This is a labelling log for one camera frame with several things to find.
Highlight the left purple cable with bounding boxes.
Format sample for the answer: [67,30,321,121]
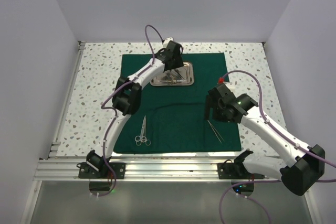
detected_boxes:
[90,24,165,197]

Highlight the aluminium rail frame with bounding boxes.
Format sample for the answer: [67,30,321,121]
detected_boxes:
[20,40,322,224]

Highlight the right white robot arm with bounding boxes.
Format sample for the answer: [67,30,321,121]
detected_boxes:
[204,83,326,196]

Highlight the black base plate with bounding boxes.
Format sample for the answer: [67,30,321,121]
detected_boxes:
[217,162,265,180]
[76,162,126,179]

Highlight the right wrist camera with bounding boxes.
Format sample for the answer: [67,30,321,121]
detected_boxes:
[224,82,235,91]

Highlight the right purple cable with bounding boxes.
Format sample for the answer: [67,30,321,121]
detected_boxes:
[219,70,336,224]

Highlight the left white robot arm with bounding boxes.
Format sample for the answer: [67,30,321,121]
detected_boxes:
[86,38,183,178]

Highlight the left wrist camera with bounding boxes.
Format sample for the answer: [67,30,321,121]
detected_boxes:
[162,37,173,48]

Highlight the stainless steel instrument tray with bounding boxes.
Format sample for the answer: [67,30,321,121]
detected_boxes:
[150,61,195,87]

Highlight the steel forceps with ring handles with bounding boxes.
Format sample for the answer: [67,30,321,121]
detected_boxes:
[134,116,151,146]

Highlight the green surgical cloth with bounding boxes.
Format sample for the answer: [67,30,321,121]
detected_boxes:
[114,53,241,154]

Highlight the purple cable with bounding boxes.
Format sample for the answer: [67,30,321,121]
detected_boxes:
[219,70,336,224]
[90,24,165,197]

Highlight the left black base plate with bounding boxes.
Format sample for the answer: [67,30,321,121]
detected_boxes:
[76,162,126,179]

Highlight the steel surgical instruments pile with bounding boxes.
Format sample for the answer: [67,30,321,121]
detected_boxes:
[156,69,187,84]

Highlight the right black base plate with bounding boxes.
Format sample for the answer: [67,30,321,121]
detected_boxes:
[217,162,265,180]

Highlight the thin steel tweezers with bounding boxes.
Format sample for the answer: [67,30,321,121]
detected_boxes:
[207,120,224,143]

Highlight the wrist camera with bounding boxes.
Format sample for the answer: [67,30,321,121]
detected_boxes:
[162,37,173,48]
[224,82,235,91]

